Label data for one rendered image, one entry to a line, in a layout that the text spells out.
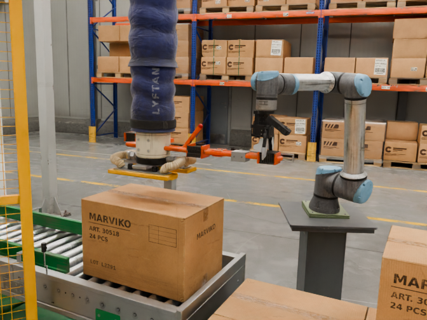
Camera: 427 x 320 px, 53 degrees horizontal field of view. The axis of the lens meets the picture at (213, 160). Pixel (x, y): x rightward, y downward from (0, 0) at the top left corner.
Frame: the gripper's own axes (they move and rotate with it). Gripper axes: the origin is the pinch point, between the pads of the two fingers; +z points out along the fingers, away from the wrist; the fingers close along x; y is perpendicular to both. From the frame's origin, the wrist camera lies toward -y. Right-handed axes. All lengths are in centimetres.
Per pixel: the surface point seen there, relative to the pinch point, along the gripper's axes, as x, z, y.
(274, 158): 4.5, -0.2, -4.3
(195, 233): 11.7, 37.5, 28.8
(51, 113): -163, 7, 303
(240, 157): 3.7, 1.0, 11.5
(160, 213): 20, 27, 42
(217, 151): 3.4, -0.4, 23.0
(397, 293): 21, 40, -58
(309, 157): -690, 111, 142
